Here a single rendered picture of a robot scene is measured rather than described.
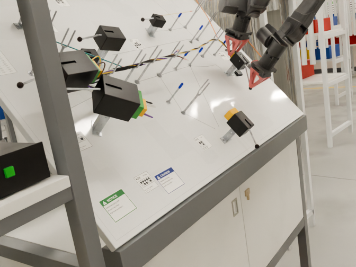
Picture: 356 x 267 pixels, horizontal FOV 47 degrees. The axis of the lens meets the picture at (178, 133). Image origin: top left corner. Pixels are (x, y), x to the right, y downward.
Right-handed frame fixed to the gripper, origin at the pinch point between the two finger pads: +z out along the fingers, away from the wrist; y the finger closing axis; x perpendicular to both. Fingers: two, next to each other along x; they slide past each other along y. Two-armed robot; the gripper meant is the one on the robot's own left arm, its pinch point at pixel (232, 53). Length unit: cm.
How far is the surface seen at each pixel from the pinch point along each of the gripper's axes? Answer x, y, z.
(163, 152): 19, 60, 15
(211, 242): 37, 52, 39
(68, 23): -27, 57, -5
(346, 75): -16, -303, 61
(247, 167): 32, 32, 22
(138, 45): -16.6, 36.4, -0.3
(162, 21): -17.3, 24.6, -7.9
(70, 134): 23, 97, -4
